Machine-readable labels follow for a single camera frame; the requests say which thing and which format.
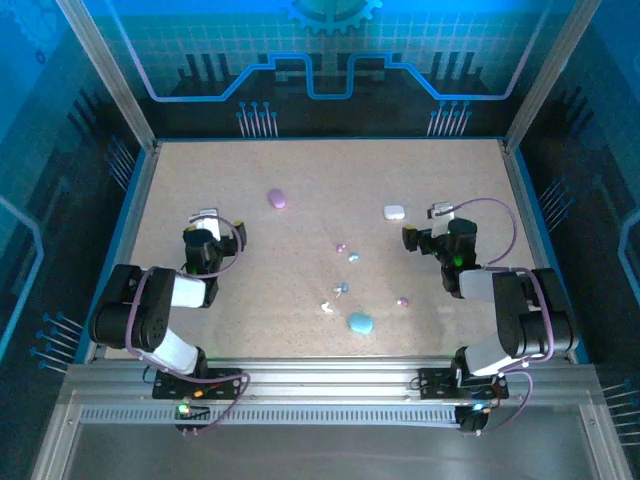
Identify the blue earbud charging case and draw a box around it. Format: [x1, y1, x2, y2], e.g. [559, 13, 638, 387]
[347, 311, 374, 336]

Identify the left black controller box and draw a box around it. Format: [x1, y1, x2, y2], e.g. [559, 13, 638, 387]
[173, 399, 212, 437]

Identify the black controller box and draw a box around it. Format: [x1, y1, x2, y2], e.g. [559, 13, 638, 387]
[173, 399, 212, 437]
[457, 402, 490, 436]

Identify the right black controller box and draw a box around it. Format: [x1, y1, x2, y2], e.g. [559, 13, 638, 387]
[457, 402, 490, 436]

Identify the grey metal front shelf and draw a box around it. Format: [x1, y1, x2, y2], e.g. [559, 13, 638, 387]
[29, 399, 634, 480]

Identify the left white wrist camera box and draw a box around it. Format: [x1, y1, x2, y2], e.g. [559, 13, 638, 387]
[188, 207, 222, 242]

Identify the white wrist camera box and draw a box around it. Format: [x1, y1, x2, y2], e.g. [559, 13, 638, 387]
[426, 201, 457, 239]
[188, 207, 222, 242]

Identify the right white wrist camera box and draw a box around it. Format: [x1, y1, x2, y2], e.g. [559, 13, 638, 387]
[426, 201, 457, 239]

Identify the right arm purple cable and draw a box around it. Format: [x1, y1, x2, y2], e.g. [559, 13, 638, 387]
[434, 197, 556, 436]

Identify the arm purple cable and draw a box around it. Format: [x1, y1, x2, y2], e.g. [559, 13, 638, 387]
[434, 197, 556, 436]
[122, 214, 251, 437]

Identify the left aluminium table side rail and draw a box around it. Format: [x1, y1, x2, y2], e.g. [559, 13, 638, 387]
[87, 141, 162, 364]

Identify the aluminium table side rail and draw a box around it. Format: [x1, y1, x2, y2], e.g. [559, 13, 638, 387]
[498, 138, 581, 365]
[87, 141, 162, 364]

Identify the right aluminium table side rail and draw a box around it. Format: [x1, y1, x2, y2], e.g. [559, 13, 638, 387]
[498, 138, 581, 365]

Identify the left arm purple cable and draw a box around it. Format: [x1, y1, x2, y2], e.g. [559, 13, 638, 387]
[122, 214, 251, 437]

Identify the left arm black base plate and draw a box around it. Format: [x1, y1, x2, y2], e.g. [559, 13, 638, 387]
[152, 368, 244, 401]

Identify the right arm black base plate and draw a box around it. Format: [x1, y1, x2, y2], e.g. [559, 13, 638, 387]
[418, 367, 510, 401]

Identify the aluminium front rail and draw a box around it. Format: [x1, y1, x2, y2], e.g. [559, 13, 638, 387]
[64, 355, 601, 406]

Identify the slotted grey cable duct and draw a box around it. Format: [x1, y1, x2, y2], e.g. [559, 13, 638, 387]
[79, 407, 464, 427]

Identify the right aluminium frame post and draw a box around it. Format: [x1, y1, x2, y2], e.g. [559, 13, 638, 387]
[503, 0, 604, 151]

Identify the aluminium frame post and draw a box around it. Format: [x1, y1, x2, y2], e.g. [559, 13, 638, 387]
[55, 0, 160, 151]
[503, 0, 604, 151]

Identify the left aluminium frame post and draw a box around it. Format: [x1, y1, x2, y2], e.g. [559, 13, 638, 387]
[55, 0, 160, 151]

